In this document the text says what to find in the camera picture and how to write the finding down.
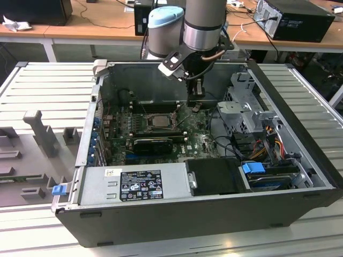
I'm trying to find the metal CPU socket cover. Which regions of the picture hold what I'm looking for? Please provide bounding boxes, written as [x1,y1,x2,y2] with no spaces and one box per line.
[171,107,192,129]

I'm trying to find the silver square CPU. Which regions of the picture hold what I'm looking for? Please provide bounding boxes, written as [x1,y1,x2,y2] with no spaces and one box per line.
[148,115,170,129]

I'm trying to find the RAM slot with white clips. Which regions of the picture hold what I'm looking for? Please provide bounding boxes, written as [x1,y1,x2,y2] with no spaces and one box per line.
[130,105,188,111]
[130,100,188,105]

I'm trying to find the CPU socket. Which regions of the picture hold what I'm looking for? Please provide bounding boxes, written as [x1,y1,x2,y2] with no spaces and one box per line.
[144,112,179,132]

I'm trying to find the blue expansion slot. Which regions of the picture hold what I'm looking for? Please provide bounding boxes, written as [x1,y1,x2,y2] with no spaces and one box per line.
[123,152,141,164]

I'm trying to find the grey metal drive cage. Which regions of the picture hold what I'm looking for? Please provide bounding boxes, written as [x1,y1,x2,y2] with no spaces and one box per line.
[216,71,285,134]

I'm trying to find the green motherboard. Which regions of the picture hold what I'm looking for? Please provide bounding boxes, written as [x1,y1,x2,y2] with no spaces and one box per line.
[103,103,223,165]

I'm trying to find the small black PC tower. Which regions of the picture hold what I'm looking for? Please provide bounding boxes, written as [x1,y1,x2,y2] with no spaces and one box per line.
[133,2,153,37]

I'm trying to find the black plastic shroud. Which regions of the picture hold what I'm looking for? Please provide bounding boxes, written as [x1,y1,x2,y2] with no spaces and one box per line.
[184,157,252,196]

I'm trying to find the wooden desk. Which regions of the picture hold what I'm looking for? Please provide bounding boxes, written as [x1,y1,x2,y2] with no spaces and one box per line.
[0,0,150,64]
[226,0,343,64]

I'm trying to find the hard disk in blue carrier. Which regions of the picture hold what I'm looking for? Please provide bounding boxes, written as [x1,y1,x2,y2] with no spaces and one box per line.
[241,160,294,192]

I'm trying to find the large black PC tower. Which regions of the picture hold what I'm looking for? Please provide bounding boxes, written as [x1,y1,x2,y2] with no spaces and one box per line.
[253,0,335,43]

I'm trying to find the grey power supply with label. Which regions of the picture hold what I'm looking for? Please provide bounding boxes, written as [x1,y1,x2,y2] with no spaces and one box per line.
[77,162,198,207]

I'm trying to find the open black PC case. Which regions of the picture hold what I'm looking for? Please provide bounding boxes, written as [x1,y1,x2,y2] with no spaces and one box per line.
[50,59,343,248]

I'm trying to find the grey parts rack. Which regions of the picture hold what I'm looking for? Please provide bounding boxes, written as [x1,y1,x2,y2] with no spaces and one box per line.
[0,109,84,208]

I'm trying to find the black box on desk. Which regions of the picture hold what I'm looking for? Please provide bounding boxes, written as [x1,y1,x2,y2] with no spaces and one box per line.
[0,0,73,27]

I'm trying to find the crumpled white paper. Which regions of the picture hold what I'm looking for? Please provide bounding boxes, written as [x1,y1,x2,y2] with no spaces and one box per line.
[2,14,33,33]

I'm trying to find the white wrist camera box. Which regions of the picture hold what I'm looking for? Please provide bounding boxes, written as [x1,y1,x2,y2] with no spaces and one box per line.
[157,52,188,80]

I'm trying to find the black cable with white label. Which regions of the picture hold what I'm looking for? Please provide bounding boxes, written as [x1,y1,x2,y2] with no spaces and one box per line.
[117,89,135,105]

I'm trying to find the grey case handle latch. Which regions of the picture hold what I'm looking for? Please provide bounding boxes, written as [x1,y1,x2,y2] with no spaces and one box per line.
[92,59,109,78]

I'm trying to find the yellow red wire bundle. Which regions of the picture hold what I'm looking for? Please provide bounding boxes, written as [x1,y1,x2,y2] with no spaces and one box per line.
[251,125,286,161]

